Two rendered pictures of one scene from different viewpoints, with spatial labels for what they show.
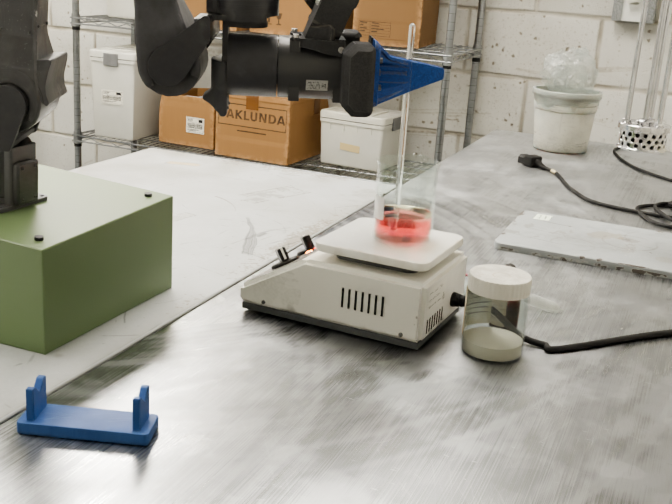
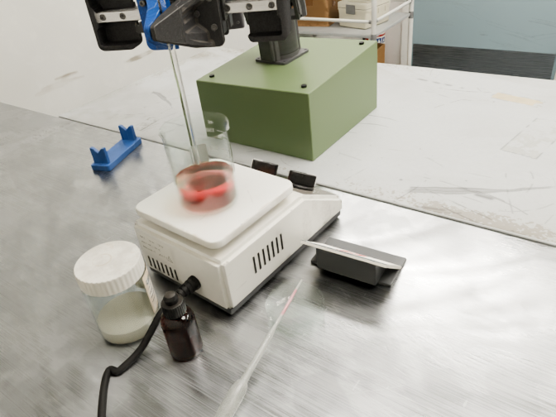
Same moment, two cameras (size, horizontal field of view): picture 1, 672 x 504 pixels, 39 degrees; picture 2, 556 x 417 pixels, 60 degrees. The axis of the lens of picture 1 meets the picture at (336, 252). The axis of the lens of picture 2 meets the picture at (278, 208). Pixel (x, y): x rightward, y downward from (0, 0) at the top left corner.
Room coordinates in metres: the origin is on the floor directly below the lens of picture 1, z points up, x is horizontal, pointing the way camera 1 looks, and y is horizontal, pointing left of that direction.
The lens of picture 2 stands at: (1.09, -0.43, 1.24)
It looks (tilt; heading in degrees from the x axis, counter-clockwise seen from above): 34 degrees down; 108
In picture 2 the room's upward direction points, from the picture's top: 7 degrees counter-clockwise
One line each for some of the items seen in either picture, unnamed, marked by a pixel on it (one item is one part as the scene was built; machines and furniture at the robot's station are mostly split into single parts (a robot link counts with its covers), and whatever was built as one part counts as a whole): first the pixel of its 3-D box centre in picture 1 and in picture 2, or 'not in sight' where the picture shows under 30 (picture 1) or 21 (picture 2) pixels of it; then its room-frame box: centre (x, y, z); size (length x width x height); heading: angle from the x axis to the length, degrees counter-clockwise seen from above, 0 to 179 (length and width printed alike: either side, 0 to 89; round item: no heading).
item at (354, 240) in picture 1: (390, 242); (214, 198); (0.91, -0.05, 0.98); 0.12 x 0.12 x 0.01; 65
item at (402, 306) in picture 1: (364, 278); (238, 219); (0.92, -0.03, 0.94); 0.22 x 0.13 x 0.08; 65
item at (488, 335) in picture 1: (495, 313); (119, 293); (0.84, -0.16, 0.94); 0.06 x 0.06 x 0.08
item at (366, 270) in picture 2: not in sight; (354, 251); (1.04, -0.05, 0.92); 0.09 x 0.06 x 0.04; 162
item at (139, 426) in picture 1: (88, 408); (115, 146); (0.63, 0.18, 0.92); 0.10 x 0.03 x 0.04; 87
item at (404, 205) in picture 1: (405, 201); (204, 166); (0.91, -0.07, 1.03); 0.07 x 0.06 x 0.08; 161
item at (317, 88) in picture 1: (322, 68); (196, 2); (0.89, 0.02, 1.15); 0.19 x 0.08 x 0.06; 4
